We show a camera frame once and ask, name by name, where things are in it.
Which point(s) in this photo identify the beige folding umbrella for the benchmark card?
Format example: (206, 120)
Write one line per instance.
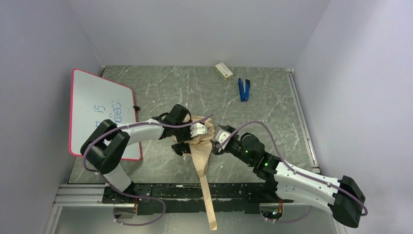
(199, 149)

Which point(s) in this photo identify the pink framed whiteboard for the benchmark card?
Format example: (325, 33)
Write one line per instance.
(94, 99)

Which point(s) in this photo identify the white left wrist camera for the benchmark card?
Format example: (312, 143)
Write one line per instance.
(198, 129)

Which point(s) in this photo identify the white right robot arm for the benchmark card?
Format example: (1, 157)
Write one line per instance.
(339, 197)

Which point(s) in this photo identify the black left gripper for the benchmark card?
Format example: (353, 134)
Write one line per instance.
(180, 147)

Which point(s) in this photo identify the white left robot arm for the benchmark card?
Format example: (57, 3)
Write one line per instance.
(105, 147)

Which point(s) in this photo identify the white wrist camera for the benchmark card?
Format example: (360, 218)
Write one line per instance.
(221, 136)
(198, 129)

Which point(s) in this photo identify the blue stapler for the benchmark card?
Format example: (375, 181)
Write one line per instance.
(244, 86)

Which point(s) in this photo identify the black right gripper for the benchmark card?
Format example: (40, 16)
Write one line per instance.
(218, 150)

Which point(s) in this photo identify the small white red box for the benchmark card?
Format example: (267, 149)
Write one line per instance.
(224, 71)

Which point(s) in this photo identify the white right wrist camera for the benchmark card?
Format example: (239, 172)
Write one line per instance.
(221, 136)

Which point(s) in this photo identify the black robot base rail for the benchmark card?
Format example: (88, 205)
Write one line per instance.
(188, 198)

